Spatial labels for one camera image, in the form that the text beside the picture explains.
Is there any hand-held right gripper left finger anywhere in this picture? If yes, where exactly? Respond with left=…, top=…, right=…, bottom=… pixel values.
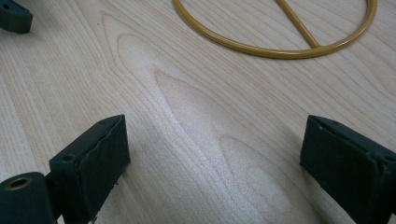
left=49, top=114, right=132, bottom=224

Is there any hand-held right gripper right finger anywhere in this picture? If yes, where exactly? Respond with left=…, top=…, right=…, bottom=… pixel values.
left=299, top=114, right=396, bottom=224

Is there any yellow metal wire ring stand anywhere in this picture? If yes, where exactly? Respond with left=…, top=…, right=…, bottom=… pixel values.
left=172, top=0, right=378, bottom=61

